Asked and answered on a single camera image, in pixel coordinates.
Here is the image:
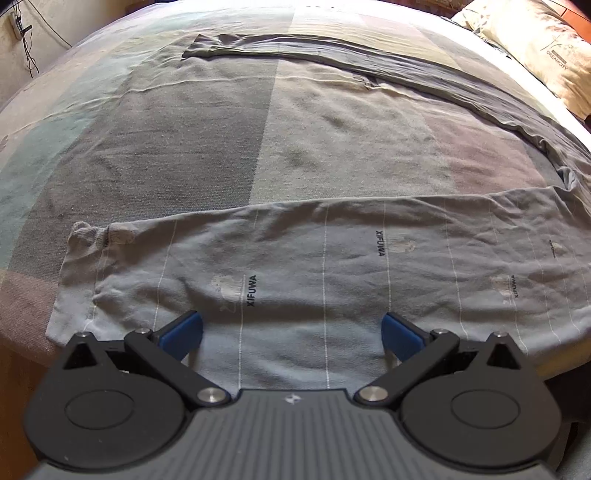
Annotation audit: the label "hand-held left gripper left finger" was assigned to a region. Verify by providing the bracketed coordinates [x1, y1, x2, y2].
[48, 310, 232, 409]

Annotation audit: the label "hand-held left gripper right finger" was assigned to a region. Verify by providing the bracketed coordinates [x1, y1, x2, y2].
[354, 312, 539, 409]

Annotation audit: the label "grey pants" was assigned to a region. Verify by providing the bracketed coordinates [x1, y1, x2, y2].
[45, 32, 591, 391]

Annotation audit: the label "beige printed pillow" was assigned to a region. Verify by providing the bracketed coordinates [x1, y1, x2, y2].
[450, 0, 591, 119]

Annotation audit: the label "wooden headboard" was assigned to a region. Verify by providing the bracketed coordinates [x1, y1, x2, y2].
[560, 0, 591, 22]

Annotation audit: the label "black wall cables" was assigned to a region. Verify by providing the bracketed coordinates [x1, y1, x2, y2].
[10, 0, 73, 78]

